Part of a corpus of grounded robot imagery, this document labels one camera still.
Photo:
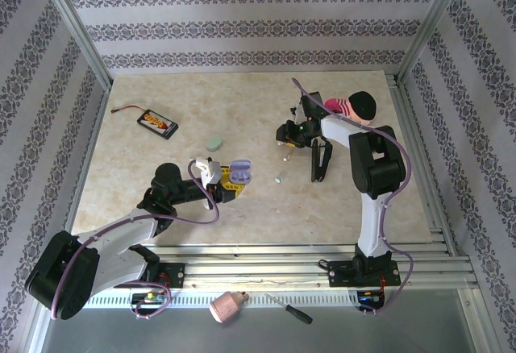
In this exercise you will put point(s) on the white earbud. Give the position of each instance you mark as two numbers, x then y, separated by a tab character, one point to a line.
287	156

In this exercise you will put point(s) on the purple earbud case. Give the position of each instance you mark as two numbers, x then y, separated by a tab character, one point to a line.
241	171

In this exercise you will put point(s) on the mint green earbud case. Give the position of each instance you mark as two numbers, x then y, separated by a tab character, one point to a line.
214	142

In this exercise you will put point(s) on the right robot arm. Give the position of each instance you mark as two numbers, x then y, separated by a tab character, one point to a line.
373	224

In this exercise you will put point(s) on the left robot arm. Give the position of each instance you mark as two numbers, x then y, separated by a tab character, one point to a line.
117	264

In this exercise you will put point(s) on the black folding stand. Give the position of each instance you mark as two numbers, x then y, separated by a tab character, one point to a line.
320	163

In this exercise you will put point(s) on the pink plush doll black hat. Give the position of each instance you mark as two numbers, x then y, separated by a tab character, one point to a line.
363	105

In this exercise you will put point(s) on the small electronics board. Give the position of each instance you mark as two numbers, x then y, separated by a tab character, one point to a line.
369	297
150	297

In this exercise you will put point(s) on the pink cylindrical bottle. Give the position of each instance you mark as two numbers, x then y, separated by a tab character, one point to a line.
225	306

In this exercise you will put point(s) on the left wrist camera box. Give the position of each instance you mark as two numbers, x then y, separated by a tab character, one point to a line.
207	169

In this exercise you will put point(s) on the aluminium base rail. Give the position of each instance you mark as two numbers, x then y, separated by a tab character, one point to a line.
262	266

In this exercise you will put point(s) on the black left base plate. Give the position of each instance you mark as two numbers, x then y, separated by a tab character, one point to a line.
175	275

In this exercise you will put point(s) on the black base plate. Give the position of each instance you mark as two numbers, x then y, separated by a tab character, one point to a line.
340	274
175	275

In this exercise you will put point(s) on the aluminium side rail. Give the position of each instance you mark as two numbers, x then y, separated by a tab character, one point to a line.
403	99

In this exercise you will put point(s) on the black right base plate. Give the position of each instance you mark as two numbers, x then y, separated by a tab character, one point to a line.
340	274

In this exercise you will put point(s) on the aluminium frame post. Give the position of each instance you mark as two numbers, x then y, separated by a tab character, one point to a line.
432	26
77	26

